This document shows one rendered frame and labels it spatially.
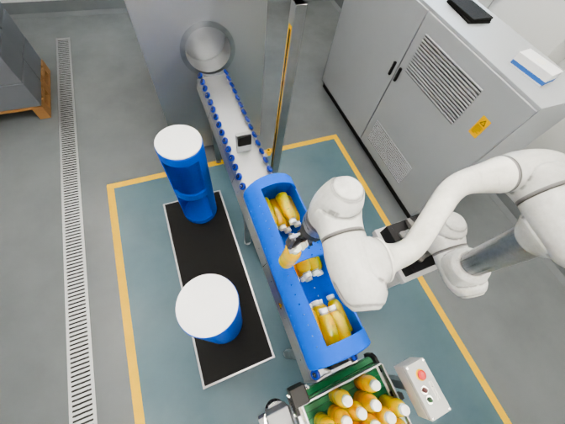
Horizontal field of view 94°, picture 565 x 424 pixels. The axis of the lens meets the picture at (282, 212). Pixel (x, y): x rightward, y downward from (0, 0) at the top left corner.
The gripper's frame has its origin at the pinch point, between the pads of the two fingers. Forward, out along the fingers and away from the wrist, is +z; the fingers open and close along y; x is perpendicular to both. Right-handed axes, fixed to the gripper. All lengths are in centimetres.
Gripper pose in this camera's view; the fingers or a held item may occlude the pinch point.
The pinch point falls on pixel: (298, 246)
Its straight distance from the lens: 92.9
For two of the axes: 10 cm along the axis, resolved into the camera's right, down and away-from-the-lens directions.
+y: -9.3, 1.8, -3.0
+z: -2.1, 4.0, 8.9
